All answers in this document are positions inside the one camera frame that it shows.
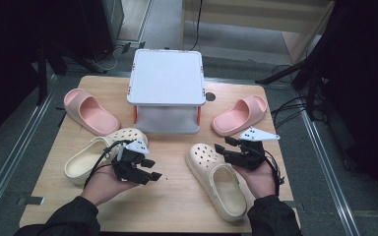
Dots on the black tripod stand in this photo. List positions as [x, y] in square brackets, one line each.
[311, 65]

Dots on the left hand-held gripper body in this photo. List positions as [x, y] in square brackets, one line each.
[128, 164]

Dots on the person's left hand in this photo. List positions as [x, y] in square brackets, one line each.
[103, 185]

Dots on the pink slide slipper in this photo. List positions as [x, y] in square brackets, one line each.
[239, 114]
[92, 113]

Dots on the person's right hand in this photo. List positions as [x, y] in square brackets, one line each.
[261, 183]

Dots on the metal floor rail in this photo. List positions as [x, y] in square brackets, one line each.
[19, 141]
[328, 173]

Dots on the black round table grommet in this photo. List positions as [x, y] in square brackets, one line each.
[210, 96]

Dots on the dark computer tower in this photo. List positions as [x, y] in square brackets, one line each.
[108, 23]

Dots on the black metal stand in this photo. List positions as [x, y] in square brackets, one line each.
[42, 75]

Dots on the light wooden cabinet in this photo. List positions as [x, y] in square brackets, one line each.
[259, 16]

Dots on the beige perforated clog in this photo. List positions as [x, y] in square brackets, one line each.
[223, 187]
[82, 160]

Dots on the white two-tier shoe rack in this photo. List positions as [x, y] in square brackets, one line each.
[165, 75]

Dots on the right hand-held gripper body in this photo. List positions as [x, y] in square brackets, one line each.
[247, 157]

